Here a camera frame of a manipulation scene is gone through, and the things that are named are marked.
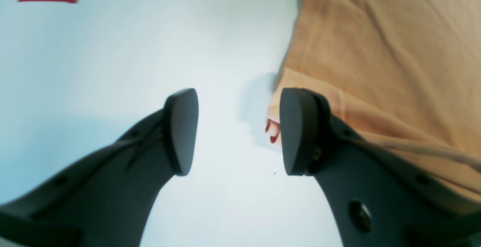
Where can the peach pink T-shirt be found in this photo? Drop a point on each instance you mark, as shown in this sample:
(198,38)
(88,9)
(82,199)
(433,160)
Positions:
(405,74)

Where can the left gripper black right finger side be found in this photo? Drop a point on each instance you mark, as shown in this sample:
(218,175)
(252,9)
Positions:
(377,199)

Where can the left gripper black left finger side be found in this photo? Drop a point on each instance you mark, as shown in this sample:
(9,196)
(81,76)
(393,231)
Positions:
(105,198)

